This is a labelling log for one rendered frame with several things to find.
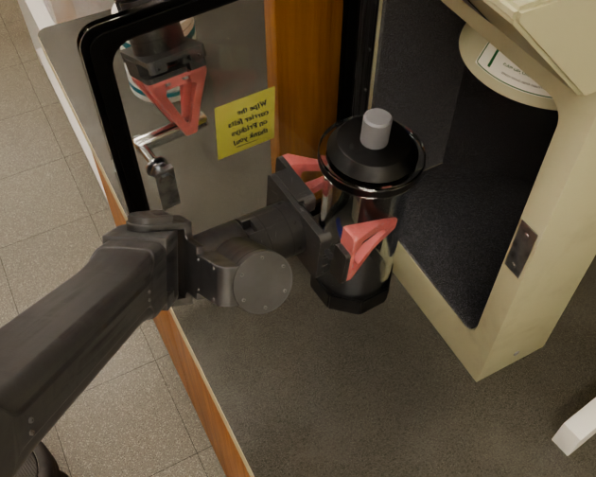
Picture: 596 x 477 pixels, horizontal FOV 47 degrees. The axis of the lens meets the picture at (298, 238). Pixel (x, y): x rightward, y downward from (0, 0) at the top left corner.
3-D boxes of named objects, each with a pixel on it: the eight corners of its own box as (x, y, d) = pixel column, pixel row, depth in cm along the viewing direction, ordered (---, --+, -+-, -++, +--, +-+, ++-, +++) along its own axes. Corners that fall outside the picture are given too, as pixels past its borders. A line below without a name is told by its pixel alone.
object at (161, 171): (182, 204, 77) (175, 169, 72) (165, 213, 76) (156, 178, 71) (174, 194, 78) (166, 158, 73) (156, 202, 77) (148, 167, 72)
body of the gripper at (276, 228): (283, 167, 71) (219, 190, 68) (337, 232, 65) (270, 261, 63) (280, 209, 76) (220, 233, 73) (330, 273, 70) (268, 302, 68)
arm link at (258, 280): (121, 211, 63) (124, 300, 65) (158, 238, 53) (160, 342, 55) (240, 203, 69) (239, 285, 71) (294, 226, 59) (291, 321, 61)
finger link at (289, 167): (338, 132, 75) (264, 159, 71) (376, 172, 71) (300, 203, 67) (332, 176, 80) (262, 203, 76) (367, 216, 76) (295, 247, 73)
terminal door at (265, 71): (344, 200, 99) (366, -68, 67) (153, 296, 89) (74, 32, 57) (341, 197, 99) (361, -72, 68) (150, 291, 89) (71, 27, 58)
